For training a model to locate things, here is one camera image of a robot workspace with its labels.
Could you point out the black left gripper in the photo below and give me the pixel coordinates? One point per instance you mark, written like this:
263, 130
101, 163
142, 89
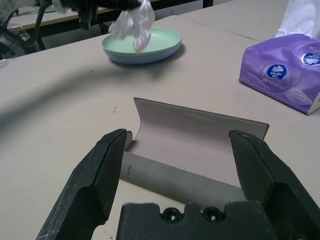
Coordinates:
87, 15

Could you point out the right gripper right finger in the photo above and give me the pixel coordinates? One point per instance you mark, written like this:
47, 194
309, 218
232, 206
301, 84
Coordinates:
270, 175

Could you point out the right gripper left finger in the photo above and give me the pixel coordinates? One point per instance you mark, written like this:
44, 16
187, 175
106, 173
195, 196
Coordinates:
82, 180

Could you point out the white tissue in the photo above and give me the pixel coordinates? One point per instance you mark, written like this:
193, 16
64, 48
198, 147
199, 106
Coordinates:
135, 27

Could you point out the light green plastic plate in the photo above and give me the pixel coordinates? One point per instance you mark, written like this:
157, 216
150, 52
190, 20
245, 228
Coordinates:
50, 10
160, 40

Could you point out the grey glasses case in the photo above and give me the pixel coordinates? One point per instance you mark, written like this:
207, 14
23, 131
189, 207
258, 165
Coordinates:
187, 137

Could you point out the light blue plastic plate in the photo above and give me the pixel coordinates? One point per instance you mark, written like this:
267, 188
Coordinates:
145, 59

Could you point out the purple tissue pack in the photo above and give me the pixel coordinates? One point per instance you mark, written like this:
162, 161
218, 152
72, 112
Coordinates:
275, 75

